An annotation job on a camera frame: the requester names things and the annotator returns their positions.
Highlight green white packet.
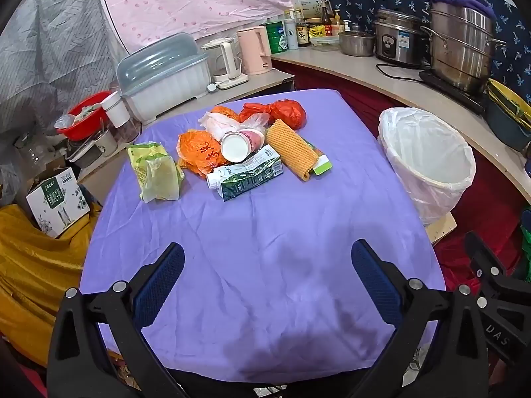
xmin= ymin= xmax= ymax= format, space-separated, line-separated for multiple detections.
xmin=296 ymin=135 xmax=333 ymax=175

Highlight small steel pot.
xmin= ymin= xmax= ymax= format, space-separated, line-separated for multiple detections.
xmin=338 ymin=25 xmax=376 ymax=57

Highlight white blender cup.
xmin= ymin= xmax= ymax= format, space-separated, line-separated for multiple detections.
xmin=101 ymin=91 xmax=139 ymax=144

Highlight black power cable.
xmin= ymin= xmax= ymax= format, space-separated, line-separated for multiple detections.
xmin=375 ymin=63 xmax=424 ymax=84

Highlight pale blue thermos bottle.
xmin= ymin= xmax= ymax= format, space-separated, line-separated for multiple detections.
xmin=284 ymin=19 xmax=299 ymax=50

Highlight white mug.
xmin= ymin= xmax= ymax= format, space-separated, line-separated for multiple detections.
xmin=92 ymin=128 xmax=119 ymax=158

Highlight green tin can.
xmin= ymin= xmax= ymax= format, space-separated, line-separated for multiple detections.
xmin=265 ymin=20 xmax=288 ymax=54

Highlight pink dotted cloth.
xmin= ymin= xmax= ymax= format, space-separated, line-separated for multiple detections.
xmin=93 ymin=0 xmax=328 ymax=54

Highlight purple tablecloth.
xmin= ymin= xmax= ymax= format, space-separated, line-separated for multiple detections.
xmin=79 ymin=88 xmax=446 ymax=384

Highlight steel rice cooker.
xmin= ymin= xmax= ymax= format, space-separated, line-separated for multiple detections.
xmin=374 ymin=8 xmax=428 ymax=68

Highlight large steel steamer pot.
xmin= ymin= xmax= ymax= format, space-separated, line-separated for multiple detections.
xmin=421 ymin=0 xmax=507 ymax=95

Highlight dark bottle white label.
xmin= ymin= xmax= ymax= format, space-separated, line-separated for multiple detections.
xmin=295 ymin=10 xmax=311 ymax=47

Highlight green white milk carton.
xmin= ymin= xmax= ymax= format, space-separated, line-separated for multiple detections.
xmin=206 ymin=144 xmax=284 ymax=202

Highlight green yellow plastic bag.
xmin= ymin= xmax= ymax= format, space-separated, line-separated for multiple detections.
xmin=126 ymin=141 xmax=186 ymax=204

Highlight glass electric kettle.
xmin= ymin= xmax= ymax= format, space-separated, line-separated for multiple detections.
xmin=201 ymin=37 xmax=250 ymax=90

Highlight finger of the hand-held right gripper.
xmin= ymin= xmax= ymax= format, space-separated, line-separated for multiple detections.
xmin=464 ymin=231 xmax=509 ymax=287

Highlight glass jar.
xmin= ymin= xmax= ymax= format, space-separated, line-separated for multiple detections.
xmin=14 ymin=132 xmax=56 ymax=175

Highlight pink paper cup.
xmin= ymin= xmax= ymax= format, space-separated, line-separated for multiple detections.
xmin=220 ymin=128 xmax=266 ymax=163

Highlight orange waffle sponge cloth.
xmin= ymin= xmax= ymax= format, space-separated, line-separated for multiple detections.
xmin=265 ymin=119 xmax=320 ymax=182

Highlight white dish box grey lid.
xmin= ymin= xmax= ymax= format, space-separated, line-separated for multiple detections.
xmin=116 ymin=33 xmax=211 ymax=124

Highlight waste bin with white liner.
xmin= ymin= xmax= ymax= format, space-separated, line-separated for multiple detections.
xmin=377 ymin=107 xmax=477 ymax=227

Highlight red plastic basin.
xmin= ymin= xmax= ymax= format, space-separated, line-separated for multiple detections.
xmin=56 ymin=90 xmax=114 ymax=142

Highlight black induction cooker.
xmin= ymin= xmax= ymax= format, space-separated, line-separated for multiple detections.
xmin=418 ymin=68 xmax=488 ymax=116

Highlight grey patterned cloth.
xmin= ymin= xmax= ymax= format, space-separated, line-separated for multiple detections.
xmin=0 ymin=0 xmax=129 ymax=142

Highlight yellow cloth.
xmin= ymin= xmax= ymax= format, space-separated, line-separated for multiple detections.
xmin=0 ymin=203 xmax=104 ymax=367

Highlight clear glass food container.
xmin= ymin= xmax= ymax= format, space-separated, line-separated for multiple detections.
xmin=309 ymin=35 xmax=341 ymax=52

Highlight white green carton box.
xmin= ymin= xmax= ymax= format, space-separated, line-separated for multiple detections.
xmin=290 ymin=0 xmax=323 ymax=21

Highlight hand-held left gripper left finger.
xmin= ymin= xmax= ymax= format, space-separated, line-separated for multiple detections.
xmin=49 ymin=242 xmax=195 ymax=398

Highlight stacked yellow blue basins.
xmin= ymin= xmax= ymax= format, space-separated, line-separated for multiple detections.
xmin=483 ymin=78 xmax=531 ymax=152

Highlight wooden stool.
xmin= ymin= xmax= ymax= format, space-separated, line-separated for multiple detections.
xmin=425 ymin=211 xmax=458 ymax=245

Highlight pink electric kettle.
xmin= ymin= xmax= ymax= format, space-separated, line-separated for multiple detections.
xmin=237 ymin=26 xmax=273 ymax=76

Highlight white green cardboard box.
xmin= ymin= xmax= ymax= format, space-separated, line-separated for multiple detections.
xmin=26 ymin=166 xmax=92 ymax=239

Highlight white plastic bag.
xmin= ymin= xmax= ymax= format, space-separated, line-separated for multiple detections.
xmin=198 ymin=111 xmax=239 ymax=142

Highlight red plastic bag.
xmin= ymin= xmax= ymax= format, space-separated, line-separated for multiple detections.
xmin=240 ymin=99 xmax=307 ymax=130

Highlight orange bag with red print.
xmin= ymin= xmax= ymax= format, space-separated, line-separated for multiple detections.
xmin=177 ymin=129 xmax=222 ymax=179

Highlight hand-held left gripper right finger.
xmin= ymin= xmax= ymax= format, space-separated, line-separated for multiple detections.
xmin=350 ymin=239 xmax=490 ymax=398

